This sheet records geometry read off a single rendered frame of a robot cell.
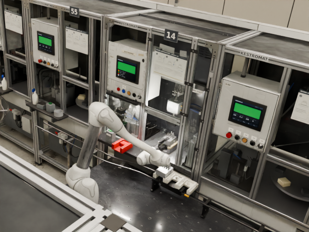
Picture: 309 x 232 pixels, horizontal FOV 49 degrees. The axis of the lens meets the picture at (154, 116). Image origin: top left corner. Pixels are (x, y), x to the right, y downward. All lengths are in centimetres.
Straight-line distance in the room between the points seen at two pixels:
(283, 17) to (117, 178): 400
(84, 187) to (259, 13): 445
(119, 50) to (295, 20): 364
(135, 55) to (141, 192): 118
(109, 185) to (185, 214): 72
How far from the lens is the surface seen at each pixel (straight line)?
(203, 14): 343
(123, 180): 318
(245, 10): 625
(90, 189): 268
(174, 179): 294
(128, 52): 296
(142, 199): 299
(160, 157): 278
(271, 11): 611
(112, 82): 316
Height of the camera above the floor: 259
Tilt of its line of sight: 26 degrees down
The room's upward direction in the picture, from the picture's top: 6 degrees clockwise
